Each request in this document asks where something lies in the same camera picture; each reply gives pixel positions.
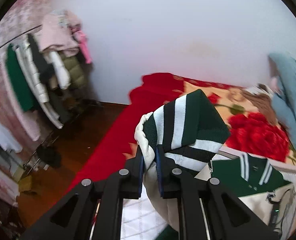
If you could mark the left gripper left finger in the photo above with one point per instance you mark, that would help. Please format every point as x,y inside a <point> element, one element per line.
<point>92,209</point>

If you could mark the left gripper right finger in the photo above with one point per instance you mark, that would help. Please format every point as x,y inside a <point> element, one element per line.
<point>206,209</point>

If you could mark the green white varsity jacket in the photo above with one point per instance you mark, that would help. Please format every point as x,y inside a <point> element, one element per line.
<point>191,132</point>

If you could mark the clothes rack with garments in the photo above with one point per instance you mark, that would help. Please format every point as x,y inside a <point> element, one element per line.
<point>45,70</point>

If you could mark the white diamond pattern mat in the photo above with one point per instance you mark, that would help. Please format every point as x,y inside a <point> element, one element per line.
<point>138,219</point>

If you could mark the pink floral curtain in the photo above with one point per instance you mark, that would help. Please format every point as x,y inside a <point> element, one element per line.
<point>3,104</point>

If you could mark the red floral blanket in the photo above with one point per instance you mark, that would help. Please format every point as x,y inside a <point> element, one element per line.
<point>254,124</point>

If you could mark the light blue quilt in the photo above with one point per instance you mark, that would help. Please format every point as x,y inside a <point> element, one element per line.
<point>283,84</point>

